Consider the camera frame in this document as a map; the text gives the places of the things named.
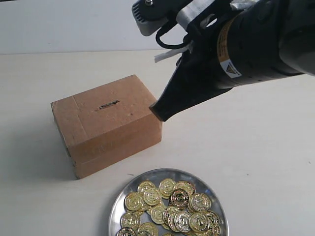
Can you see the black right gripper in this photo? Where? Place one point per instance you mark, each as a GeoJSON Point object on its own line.
{"type": "Point", "coordinates": [197, 75]}

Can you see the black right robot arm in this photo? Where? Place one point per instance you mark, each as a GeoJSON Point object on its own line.
{"type": "Point", "coordinates": [270, 40]}

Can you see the brown cardboard box with slot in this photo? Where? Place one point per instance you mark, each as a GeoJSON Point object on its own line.
{"type": "Point", "coordinates": [104, 125]}

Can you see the gold coin back right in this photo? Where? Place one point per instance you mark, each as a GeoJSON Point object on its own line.
{"type": "Point", "coordinates": [186, 185]}

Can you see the gold coin back middle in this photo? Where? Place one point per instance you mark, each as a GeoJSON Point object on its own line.
{"type": "Point", "coordinates": [166, 187]}

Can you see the gold coin back left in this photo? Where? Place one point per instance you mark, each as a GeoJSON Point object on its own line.
{"type": "Point", "coordinates": [144, 185]}

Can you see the gold coin centre dark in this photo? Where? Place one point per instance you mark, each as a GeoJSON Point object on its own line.
{"type": "Point", "coordinates": [179, 198]}

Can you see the gold coin left upper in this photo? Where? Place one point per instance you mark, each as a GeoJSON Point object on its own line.
{"type": "Point", "coordinates": [152, 196]}

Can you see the gold coin right large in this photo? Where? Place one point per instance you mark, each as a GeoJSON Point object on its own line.
{"type": "Point", "coordinates": [200, 202]}

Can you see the round silver metal plate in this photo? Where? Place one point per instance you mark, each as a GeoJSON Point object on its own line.
{"type": "Point", "coordinates": [156, 176]}

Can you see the gold coin far left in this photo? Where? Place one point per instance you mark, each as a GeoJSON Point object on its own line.
{"type": "Point", "coordinates": [133, 201]}

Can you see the gold coin middle lower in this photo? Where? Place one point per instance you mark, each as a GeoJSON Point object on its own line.
{"type": "Point", "coordinates": [157, 213]}

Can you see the gold coin front centre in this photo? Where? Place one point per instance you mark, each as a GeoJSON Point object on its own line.
{"type": "Point", "coordinates": [181, 221]}

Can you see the gold coin right edge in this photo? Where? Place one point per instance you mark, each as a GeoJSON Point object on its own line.
{"type": "Point", "coordinates": [213, 218]}

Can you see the gold coin front right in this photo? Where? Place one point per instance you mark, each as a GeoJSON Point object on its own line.
{"type": "Point", "coordinates": [199, 222]}

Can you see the gold coin lower left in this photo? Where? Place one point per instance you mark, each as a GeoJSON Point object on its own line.
{"type": "Point", "coordinates": [130, 219]}

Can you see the gold coin bottom middle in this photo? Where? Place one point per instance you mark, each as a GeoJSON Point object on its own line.
{"type": "Point", "coordinates": [147, 229]}

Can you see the gold coin bottom left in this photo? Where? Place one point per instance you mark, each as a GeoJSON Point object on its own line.
{"type": "Point", "coordinates": [126, 231]}

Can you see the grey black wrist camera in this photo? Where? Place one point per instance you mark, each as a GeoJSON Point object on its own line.
{"type": "Point", "coordinates": [151, 15]}

